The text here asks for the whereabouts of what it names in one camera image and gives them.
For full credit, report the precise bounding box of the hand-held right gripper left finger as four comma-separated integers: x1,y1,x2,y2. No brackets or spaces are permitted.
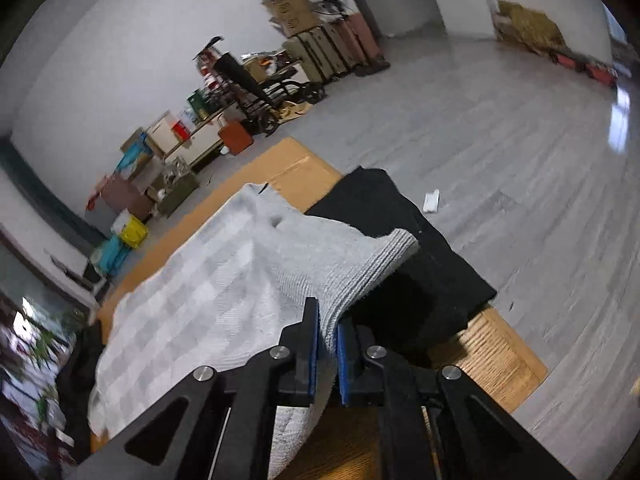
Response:
65,297,321,480

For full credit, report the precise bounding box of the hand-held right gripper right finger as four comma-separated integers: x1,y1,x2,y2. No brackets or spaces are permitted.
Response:
336,319,576,480

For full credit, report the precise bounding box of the grey knit sweater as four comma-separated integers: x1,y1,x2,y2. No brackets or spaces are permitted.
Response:
87,183,420,480

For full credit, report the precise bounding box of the folded black garment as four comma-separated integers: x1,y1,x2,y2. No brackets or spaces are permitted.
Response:
305,166,498,361

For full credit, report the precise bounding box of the olive green crate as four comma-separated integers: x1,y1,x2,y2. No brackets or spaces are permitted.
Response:
157,167,200,217

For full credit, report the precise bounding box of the yellow shopping bag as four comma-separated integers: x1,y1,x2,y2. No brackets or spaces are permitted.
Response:
112,212,150,250

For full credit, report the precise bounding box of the teal flat box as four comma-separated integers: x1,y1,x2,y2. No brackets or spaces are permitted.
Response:
95,235,128,276

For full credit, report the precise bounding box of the orange paper bag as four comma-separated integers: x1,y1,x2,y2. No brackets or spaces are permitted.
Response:
218,119,253,156

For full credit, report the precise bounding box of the white low cabinet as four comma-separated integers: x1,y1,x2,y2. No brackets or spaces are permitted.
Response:
165,105,241,166

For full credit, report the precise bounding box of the white wrapped carton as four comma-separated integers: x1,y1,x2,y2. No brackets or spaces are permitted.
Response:
131,152,168,193

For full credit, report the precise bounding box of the pink ribbed suitcase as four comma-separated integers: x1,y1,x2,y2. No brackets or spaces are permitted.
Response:
100,175,153,221

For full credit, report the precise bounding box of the black wheeled trolley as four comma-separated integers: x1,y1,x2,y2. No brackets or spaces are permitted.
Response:
215,52,326,136

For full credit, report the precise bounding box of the white flat board box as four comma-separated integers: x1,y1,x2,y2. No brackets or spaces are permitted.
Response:
146,111,183,156

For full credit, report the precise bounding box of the teal plastic bag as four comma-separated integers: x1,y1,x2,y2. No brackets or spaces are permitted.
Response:
116,147,151,173

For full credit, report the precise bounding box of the brown cardboard box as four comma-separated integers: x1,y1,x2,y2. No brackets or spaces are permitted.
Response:
120,127,148,153

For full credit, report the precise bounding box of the black umbrella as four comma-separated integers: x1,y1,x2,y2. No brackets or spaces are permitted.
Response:
212,52,273,106

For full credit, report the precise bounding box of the red white paper bag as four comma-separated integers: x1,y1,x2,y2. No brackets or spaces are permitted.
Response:
197,42,223,91

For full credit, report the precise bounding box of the dark teal curtain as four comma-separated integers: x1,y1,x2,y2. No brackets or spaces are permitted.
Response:
0,137,107,248

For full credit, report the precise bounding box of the small pink suitcase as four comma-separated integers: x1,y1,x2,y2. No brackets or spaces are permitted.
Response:
345,10,386,68

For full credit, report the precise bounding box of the red object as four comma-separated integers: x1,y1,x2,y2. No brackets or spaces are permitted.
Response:
550,47,618,86

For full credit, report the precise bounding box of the golden brown pile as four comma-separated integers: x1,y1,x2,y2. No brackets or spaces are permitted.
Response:
495,0,566,56

